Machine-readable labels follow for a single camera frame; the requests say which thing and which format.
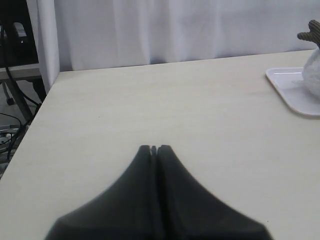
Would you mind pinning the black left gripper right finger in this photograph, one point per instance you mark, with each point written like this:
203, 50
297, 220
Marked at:
191, 212

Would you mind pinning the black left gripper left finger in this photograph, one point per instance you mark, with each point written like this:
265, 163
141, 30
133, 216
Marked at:
122, 212

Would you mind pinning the white plush snowman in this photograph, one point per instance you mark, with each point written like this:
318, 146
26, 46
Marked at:
311, 69

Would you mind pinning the dark equipment rack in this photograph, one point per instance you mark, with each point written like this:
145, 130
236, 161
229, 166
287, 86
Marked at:
19, 57

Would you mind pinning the white plastic tray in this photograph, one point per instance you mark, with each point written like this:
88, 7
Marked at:
288, 83

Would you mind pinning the white backdrop curtain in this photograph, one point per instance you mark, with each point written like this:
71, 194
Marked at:
73, 35

